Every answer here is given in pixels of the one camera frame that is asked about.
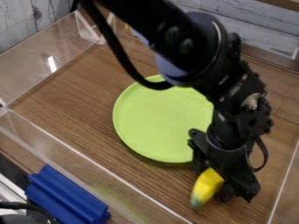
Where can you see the clear acrylic triangle bracket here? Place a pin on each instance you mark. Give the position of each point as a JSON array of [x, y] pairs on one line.
[[87, 30]]

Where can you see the yellow toy banana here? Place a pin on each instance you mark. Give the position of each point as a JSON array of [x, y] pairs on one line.
[[205, 187]]

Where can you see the clear acrylic enclosure wall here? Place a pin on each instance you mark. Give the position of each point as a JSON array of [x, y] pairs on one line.
[[27, 66]]

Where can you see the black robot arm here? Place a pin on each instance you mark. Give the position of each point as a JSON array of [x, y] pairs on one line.
[[200, 58]]

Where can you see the blue plastic clamp block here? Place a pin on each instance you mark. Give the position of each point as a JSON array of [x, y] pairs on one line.
[[64, 199]]

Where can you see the green round plate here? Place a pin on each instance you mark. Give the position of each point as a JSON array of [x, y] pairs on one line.
[[152, 121]]

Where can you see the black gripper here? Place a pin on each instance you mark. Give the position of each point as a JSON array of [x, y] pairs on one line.
[[231, 164]]

